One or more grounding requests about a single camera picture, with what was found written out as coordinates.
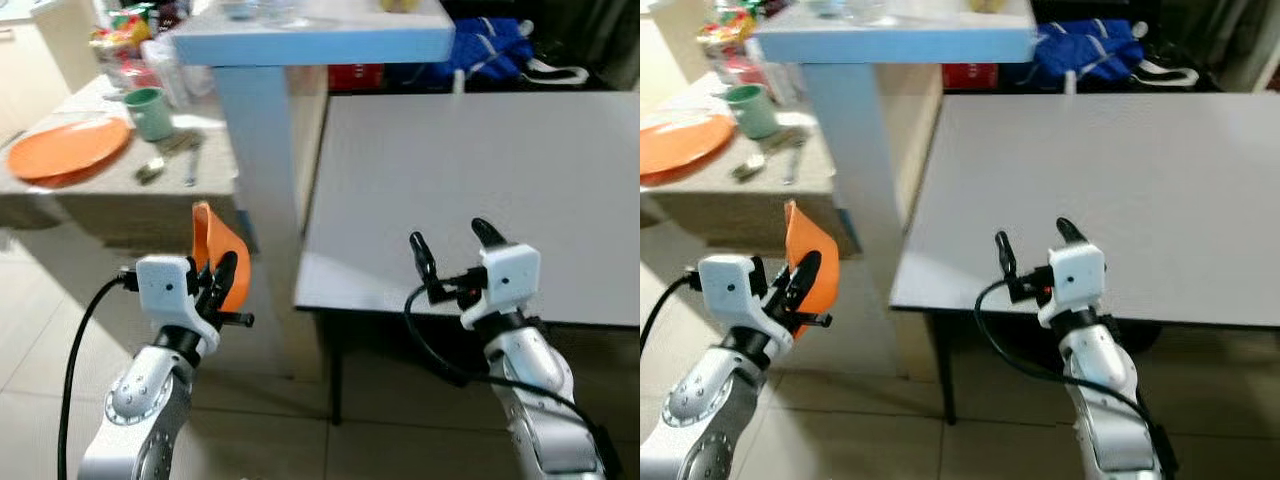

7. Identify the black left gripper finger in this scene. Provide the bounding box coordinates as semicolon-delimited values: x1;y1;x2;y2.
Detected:
790;250;824;311
210;251;239;306

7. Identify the orange plastic plate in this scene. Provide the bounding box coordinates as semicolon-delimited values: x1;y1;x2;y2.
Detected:
640;112;736;188
192;201;252;313
5;116;133;187
783;200;841;341

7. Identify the grey table with black legs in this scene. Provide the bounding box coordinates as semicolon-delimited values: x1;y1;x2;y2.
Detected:
888;92;1280;426
293;92;641;426

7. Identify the low grey side table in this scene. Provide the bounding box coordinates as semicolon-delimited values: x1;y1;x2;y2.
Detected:
0;75;246;253
640;75;861;257

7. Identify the tall white table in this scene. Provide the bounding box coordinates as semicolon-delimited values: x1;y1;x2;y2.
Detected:
170;0;457;381
750;0;1038;381

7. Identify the green mug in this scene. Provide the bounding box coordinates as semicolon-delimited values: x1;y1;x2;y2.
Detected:
123;87;176;142
724;84;781;140

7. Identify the black and white shoe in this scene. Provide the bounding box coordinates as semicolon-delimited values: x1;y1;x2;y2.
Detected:
522;57;591;87
1135;57;1201;88

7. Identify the blue cloth with white stripes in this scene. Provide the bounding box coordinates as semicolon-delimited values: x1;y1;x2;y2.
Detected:
1030;17;1149;89
440;17;538;87

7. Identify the red box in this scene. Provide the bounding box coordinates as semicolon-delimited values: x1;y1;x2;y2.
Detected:
940;63;999;91
328;63;386;93

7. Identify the clear plastic bottle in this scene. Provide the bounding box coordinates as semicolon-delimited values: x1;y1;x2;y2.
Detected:
140;38;193;109

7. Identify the colourful snack package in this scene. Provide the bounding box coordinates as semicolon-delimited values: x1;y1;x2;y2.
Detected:
90;5;161;61
697;5;761;57

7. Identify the clear glass bowl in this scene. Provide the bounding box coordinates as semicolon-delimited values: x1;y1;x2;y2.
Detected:
218;0;301;28
805;0;891;26

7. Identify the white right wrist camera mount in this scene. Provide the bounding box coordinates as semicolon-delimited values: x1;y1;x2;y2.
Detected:
1037;242;1107;329
462;243;542;331

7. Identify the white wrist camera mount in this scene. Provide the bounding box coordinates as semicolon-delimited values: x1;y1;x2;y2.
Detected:
135;255;219;346
462;243;542;331
1037;242;1107;329
698;254;786;346

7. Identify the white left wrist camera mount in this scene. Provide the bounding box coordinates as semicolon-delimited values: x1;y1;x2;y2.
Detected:
698;254;786;346
135;255;219;346

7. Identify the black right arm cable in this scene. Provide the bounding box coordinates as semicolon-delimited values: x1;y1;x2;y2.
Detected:
404;284;623;477
972;278;1181;477

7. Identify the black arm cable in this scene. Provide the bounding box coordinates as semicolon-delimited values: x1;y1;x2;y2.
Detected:
57;268;139;480
404;284;623;477
972;278;1181;477
640;268;701;353

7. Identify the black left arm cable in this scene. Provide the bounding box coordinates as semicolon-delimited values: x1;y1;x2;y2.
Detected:
640;268;701;353
57;268;139;480

